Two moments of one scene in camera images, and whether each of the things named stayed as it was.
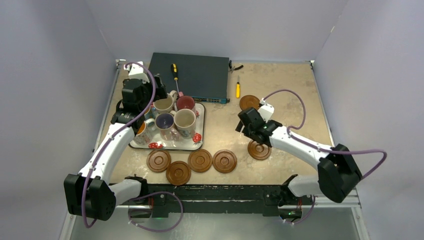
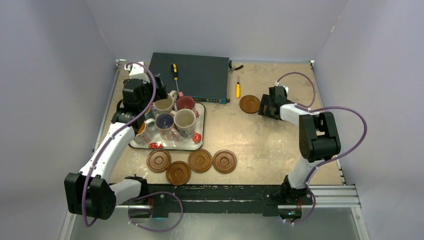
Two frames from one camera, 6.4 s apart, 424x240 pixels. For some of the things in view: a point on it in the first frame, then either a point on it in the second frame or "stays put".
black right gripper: (243, 122) to (267, 108)
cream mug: (165, 105) stays put
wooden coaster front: (178, 173) stays put
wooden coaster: (200, 160) stays put
